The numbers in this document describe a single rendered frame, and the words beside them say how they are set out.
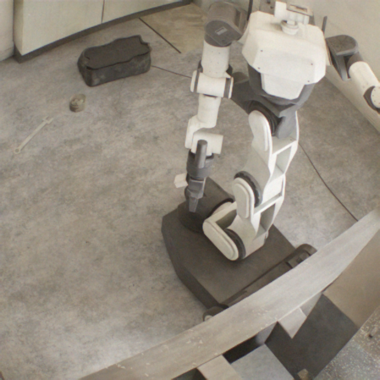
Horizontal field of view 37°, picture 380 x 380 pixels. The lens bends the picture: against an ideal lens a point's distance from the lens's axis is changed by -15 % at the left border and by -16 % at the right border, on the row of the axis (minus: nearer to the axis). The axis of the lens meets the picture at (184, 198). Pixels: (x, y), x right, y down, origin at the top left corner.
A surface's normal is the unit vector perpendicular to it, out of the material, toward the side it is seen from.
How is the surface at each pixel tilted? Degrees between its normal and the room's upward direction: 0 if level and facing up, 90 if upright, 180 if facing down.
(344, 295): 0
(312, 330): 90
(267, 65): 89
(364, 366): 90
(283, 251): 0
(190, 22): 0
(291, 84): 89
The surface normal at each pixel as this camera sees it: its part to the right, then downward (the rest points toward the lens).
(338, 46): -0.28, -0.53
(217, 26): -0.16, 0.76
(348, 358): -0.72, 0.50
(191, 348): 0.11, -0.61
